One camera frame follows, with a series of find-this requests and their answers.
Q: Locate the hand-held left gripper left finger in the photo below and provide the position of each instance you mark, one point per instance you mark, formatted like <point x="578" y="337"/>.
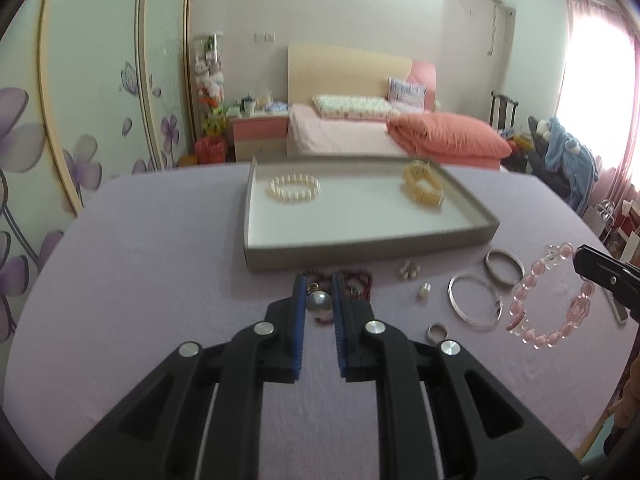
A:
<point x="298" y="320"/>

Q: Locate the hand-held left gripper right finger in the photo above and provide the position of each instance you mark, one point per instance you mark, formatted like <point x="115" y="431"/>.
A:
<point x="339" y="325"/>

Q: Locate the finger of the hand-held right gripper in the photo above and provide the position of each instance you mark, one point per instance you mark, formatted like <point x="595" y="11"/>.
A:
<point x="607" y="270"/>

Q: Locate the grey pearl pendant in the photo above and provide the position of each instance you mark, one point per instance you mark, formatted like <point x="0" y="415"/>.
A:
<point x="318" y="302"/>

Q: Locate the pearl earring pair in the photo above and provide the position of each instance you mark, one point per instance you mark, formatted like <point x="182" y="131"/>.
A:
<point x="409" y="270"/>

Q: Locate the single pearl earring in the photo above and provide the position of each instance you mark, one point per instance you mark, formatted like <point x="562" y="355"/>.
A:
<point x="424" y="292"/>

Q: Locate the grey cardboard tray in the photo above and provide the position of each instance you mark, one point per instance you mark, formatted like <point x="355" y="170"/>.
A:
<point x="350" y="220"/>

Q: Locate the small silver bangle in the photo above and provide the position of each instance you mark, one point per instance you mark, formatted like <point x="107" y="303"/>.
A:
<point x="492" y="272"/>

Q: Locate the large silver bangle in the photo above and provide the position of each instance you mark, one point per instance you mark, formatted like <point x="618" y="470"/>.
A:
<point x="451" y="296"/>

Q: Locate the white storage rack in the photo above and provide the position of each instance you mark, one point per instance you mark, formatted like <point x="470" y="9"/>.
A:
<point x="612" y="230"/>

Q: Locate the pink curtain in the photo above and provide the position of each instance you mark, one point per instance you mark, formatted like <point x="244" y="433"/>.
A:
<point x="620" y="180"/>

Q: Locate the blue clothing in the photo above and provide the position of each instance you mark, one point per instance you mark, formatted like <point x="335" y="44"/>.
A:
<point x="565" y="155"/>

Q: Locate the grey chair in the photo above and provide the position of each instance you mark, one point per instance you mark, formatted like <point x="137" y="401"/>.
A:
<point x="540" y="160"/>

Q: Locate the lavender tablecloth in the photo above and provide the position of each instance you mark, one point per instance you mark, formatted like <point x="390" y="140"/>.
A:
<point x="150" y="285"/>

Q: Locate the colourful toy pile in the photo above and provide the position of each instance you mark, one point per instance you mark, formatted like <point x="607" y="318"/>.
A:
<point x="517" y="142"/>

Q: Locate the white plush toy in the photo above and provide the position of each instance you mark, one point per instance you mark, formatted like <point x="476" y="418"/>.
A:
<point x="543" y="127"/>

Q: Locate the pink bed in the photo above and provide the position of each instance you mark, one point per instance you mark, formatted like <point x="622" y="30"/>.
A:
<point x="340" y="135"/>

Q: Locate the pink and white nightstand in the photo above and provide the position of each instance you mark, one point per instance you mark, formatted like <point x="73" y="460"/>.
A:
<point x="255" y="135"/>

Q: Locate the red trash bin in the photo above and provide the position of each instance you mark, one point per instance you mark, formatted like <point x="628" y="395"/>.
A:
<point x="210" y="150"/>

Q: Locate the dark wooden chair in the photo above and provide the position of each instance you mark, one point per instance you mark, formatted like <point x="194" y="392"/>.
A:
<point x="500" y="110"/>

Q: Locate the small wooden stool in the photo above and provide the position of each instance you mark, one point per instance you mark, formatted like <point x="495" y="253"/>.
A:
<point x="187" y="161"/>

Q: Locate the folded coral quilt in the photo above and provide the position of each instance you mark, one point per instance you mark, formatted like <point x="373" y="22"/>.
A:
<point x="450" y="135"/>

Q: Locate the blue cloth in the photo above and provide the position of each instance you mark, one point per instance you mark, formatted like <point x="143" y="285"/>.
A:
<point x="276" y="107"/>

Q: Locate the white cup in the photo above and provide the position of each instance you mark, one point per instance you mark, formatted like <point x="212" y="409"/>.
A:
<point x="249" y="106"/>

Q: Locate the white floral pillow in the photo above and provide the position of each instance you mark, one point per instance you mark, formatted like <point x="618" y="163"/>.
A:
<point x="350" y="105"/>

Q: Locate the pale purple pillow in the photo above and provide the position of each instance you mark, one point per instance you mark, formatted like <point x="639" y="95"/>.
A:
<point x="406" y="92"/>

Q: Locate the cream and pink headboard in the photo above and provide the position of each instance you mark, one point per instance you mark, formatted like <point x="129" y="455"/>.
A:
<point x="340" y="70"/>

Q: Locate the plush toy display tube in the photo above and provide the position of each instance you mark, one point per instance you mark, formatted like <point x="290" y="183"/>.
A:
<point x="210" y="75"/>

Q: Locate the air conditioner pipe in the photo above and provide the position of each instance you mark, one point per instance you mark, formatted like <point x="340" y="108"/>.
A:
<point x="492" y="30"/>

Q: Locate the floral sliding wardrobe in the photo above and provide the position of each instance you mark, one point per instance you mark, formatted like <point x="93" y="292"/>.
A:
<point x="65" y="85"/>

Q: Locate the white wall switch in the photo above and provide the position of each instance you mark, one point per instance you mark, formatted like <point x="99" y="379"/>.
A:
<point x="265" y="37"/>

